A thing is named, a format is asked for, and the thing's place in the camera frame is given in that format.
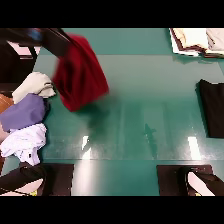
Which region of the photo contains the folded pale grey garment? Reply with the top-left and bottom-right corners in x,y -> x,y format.
205,28 -> 224,55

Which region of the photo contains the purple garment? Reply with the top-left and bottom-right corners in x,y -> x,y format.
0,93 -> 51,134

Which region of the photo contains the red garment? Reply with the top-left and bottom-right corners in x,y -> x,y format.
52,33 -> 111,113

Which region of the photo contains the white garment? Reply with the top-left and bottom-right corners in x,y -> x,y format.
0,122 -> 48,167

